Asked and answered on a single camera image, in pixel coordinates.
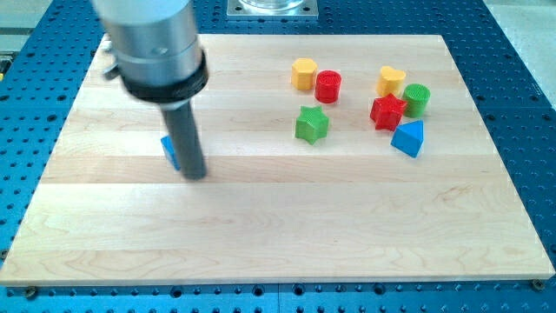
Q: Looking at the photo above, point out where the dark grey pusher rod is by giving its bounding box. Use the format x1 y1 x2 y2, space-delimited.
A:
161 100 207 180

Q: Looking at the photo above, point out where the red cylinder block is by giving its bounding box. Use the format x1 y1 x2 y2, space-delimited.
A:
314 70 341 103

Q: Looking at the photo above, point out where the blue cube block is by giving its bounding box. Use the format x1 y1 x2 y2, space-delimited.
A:
161 136 181 170

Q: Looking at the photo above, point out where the red star block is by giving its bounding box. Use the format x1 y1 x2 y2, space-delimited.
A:
370 94 407 131

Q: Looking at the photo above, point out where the green cylinder block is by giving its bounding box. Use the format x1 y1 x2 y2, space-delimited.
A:
402 83 431 118

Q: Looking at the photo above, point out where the yellow hexagon block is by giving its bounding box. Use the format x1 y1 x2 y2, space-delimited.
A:
291 58 318 90

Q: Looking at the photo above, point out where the blue triangle block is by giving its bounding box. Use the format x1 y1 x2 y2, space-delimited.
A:
390 120 424 158

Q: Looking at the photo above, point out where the green star block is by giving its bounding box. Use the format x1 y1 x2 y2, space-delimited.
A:
295 106 329 145

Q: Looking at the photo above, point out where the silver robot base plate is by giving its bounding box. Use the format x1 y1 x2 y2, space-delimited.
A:
226 0 319 20

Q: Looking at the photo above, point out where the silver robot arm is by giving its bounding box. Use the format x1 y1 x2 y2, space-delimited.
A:
92 0 209 110

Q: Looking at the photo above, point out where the yellow heart block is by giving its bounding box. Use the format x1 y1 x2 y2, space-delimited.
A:
376 65 407 97

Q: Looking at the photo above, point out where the light wooden board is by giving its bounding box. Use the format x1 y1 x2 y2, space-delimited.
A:
1 35 554 286

